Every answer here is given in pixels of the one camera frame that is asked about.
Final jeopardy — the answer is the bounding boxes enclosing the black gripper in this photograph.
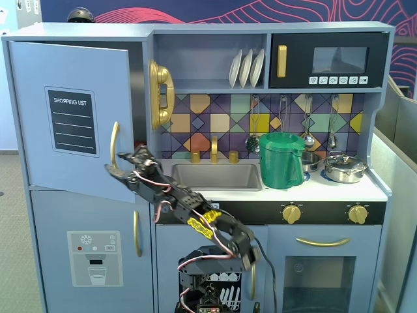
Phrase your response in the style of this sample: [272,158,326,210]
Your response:
[104,145,177,205]

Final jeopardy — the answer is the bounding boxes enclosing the long gold curved door handle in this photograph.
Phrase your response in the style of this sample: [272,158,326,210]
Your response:
[109,121,120,170]

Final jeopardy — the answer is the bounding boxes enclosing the blue shopping list cabinet door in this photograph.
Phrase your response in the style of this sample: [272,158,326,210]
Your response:
[8,40,137,203]

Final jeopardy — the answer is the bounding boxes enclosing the blue dishwasher print door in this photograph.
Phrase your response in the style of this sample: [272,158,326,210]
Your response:
[155,224,268,313]

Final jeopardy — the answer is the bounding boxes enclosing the blue ice dispenser cabinet door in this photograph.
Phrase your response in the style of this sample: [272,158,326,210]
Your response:
[29,188,154,313]

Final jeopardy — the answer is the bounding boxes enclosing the blue oven door with window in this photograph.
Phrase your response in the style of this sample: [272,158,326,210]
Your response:
[267,224,382,313]

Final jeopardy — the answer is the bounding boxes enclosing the small steel open pan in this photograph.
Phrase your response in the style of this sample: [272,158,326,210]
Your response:
[299,151,323,173]

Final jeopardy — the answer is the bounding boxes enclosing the black microwave door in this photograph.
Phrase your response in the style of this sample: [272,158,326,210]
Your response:
[269,31,390,89]

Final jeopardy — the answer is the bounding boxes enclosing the grey toy sink basin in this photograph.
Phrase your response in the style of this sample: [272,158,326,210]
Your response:
[171,162,263,192]

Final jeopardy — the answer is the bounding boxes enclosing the gold toy telephone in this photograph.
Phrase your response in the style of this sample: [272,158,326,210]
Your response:
[149,59,176,130]

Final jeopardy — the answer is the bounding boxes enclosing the steel slotted spoon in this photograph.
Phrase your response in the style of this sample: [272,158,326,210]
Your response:
[244,94,261,154]

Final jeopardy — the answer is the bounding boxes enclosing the white toy plate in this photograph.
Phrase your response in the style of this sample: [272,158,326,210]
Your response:
[249,48,265,88]
[239,48,254,89]
[228,48,244,89]

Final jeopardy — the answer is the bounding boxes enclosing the green plastic pitcher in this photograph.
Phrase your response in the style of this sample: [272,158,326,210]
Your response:
[259,132,308,190]

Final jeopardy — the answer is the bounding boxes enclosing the black helmet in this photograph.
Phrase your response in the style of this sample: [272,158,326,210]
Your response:
[66,7,96,23]

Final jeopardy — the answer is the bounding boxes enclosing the blue toy kitchen unit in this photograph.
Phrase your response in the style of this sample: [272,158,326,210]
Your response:
[1,21,397,313]

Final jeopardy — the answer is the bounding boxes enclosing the gold stove knob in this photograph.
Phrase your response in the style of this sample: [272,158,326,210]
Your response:
[281,204,302,225]
[347,204,369,225]

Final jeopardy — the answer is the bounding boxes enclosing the steel ladle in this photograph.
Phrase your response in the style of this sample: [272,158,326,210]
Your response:
[302,94,315,149]

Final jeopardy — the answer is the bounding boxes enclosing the steel serving spoon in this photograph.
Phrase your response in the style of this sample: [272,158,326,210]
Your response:
[327,94,338,149]

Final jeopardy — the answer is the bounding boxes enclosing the steel pot with lid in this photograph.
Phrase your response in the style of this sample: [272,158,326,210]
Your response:
[322,151,368,184]

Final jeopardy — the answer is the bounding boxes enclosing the light grey desk partition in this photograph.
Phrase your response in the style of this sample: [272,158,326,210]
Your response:
[371,127,417,313]

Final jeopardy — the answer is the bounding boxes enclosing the dark grey office partition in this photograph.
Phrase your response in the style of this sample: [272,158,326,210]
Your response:
[374,75,417,154]

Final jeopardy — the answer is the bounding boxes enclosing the short gold curved door handle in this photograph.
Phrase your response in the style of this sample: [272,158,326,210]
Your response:
[132,210,143,258]

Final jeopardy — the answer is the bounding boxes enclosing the steel wire whisk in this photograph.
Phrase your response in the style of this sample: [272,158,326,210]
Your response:
[278,94,289,134]

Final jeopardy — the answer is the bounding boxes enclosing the gold dishwasher door handle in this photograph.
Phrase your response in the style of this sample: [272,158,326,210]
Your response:
[250,260,257,301]

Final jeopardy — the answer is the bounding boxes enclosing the black cable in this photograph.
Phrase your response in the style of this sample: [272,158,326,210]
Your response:
[253,237,278,313]

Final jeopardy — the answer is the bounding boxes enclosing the gold microwave handle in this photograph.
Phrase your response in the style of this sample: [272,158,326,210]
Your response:
[276,44,288,78]

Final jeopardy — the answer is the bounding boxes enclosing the gold oven door handle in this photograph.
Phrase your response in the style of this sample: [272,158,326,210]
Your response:
[295,237,351,248]

